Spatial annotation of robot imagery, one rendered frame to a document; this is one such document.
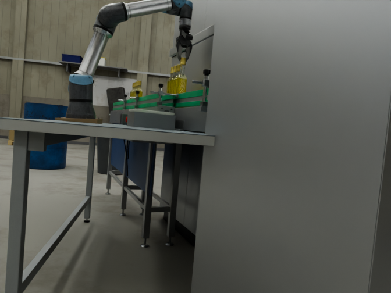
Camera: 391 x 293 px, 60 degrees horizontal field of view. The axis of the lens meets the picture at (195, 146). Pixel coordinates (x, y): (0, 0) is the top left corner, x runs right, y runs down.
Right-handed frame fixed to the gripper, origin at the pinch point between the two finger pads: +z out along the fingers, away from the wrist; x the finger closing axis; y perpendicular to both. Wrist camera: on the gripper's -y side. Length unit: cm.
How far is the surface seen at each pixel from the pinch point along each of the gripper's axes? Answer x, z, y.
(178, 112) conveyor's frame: 5.9, 33.7, -16.9
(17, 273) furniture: 77, 93, -84
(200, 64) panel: -11.8, 1.7, 0.3
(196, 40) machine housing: -12.3, -16.2, 13.0
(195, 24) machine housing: -14.4, -29.2, 22.2
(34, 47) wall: 153, -152, 921
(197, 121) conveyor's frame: 5, 38, -46
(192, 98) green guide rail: 3.5, 26.2, -31.9
